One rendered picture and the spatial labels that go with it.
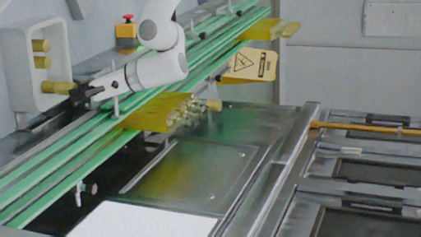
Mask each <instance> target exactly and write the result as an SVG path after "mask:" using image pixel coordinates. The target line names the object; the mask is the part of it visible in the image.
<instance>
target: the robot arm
mask: <svg viewBox="0 0 421 237"><path fill-rule="evenodd" d="M180 1H181V0H146V2H145V4H144V7H143V8H142V11H141V15H140V18H139V21H138V23H137V28H136V34H137V37H138V39H139V40H140V42H141V44H142V45H143V46H145V47H147V48H149V49H154V50H155V51H156V54H154V55H151V56H148V57H144V58H140V59H136V60H133V61H130V62H127V63H126V64H125V66H124V69H122V70H118V71H116V72H111V73H108V74H106V75H103V76H102V77H99V78H98V79H96V80H94V81H92V82H89V81H88V82H86V83H82V84H80V85H78V87H75V88H71V89H69V91H68V92H69V95H70V97H71V99H72V102H74V101H78V100H83V99H85V98H87V97H91V96H95V95H96V97H95V98H94V99H95V101H100V100H104V99H107V98H109V97H113V96H116V95H121V94H123V93H126V92H127V91H129V90H131V91H132V92H133V93H138V92H141V91H143V90H147V89H150V88H154V87H157V86H163V85H167V84H170V83H173V82H176V81H181V80H184V79H185V78H186V77H187V75H188V63H187V59H186V56H185V34H184V33H183V29H182V27H181V26H180V25H179V24H177V23H176V22H173V21H171V17H172V15H173V12H174V9H175V8H176V6H177V5H178V4H179V2H180Z"/></svg>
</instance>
